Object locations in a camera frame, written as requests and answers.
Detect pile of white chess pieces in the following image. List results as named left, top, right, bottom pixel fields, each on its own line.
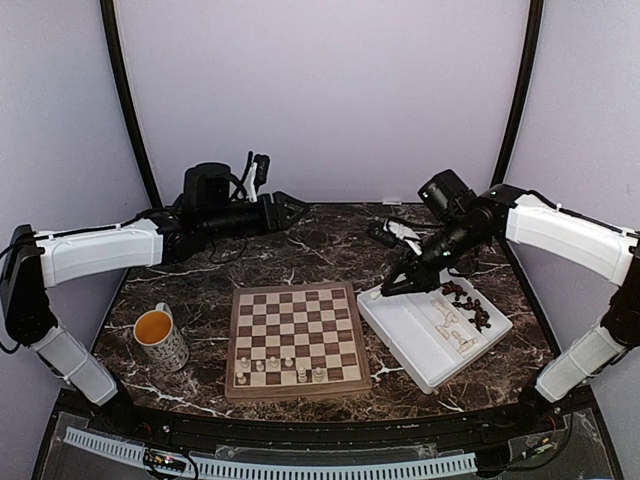
left=432, top=300, right=480, bottom=355

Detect black enclosure frame post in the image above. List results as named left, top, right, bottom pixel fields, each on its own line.
left=490, top=0, right=545, bottom=186
left=99, top=0, right=162, bottom=207

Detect black front rail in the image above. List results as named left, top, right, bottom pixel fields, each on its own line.
left=49, top=387, right=601, bottom=459

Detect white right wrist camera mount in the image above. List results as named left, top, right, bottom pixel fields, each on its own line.
left=367, top=219, right=422, bottom=255

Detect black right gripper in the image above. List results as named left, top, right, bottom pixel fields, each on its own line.
left=382, top=214, right=487, bottom=295

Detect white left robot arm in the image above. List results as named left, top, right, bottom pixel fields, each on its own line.
left=1, top=155, right=309, bottom=436

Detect black enclosure frame post right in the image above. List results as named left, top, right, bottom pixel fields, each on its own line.
left=490, top=0, right=545, bottom=186

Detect pile of dark chess pieces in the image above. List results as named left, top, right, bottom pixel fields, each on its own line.
left=441, top=281, right=491, bottom=331

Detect wooden chess board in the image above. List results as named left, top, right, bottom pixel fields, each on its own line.
left=225, top=282, right=372, bottom=402

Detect white chess piece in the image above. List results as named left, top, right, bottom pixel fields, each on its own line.
left=297, top=366, right=307, bottom=384
left=313, top=367, right=325, bottom=383

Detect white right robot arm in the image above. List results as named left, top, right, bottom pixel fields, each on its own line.
left=381, top=169, right=639, bottom=434

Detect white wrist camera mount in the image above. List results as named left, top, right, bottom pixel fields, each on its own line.
left=367, top=219, right=422, bottom=255
left=241, top=151, right=271, bottom=203

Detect patterned mug with orange liquid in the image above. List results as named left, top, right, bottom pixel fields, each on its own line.
left=133, top=302, right=189, bottom=373

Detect white divided plastic tray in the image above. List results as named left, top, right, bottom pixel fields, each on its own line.
left=357, top=273, right=513, bottom=394

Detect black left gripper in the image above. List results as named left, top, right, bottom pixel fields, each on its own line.
left=203, top=191, right=312, bottom=242

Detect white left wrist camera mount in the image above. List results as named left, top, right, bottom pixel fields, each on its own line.
left=241, top=151, right=271, bottom=203

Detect black enclosure frame post left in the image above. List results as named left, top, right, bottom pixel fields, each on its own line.
left=99, top=0, right=162, bottom=207

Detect white slotted cable duct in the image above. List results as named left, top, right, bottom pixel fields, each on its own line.
left=63, top=427, right=477, bottom=479

